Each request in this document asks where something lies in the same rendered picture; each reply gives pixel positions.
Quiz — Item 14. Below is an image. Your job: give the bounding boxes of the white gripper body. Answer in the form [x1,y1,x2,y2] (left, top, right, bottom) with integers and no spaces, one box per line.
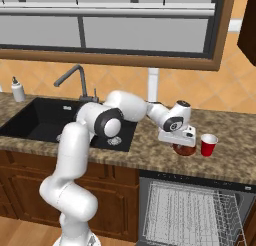
[157,129,197,148]

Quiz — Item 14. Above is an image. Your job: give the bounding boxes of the brown bowl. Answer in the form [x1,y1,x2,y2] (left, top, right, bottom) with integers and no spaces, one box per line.
[172,143,197,157]

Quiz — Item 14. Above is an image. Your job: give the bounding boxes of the red cup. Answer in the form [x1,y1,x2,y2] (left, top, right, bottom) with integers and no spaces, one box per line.
[200,133,219,158]

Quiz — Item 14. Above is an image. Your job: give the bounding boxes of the open dishwasher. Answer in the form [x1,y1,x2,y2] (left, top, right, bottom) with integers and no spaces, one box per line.
[135,169,256,246]

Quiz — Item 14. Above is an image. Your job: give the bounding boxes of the brown wooden base cupboards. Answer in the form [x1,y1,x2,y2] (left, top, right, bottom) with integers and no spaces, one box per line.
[0,149,141,243]

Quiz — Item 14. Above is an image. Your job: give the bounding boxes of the grey sink tap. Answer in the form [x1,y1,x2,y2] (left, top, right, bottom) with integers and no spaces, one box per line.
[53,63,100,104]

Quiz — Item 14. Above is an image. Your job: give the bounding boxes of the black sink basin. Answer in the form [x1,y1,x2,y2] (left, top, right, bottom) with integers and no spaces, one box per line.
[0,96,139,153]

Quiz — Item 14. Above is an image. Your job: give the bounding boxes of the white soap dispenser bottle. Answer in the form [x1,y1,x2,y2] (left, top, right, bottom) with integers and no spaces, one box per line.
[10,76,27,103]

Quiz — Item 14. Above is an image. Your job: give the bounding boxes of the wire dishwasher rack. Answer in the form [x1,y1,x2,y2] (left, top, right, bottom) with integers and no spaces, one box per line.
[142,180,248,246]

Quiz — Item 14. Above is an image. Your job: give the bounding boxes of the window with wooden frame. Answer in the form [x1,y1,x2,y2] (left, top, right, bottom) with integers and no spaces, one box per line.
[0,0,237,72]

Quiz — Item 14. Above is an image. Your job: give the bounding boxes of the dark wooden wall cupboard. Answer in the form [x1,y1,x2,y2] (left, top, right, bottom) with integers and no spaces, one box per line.
[236,0,256,67]

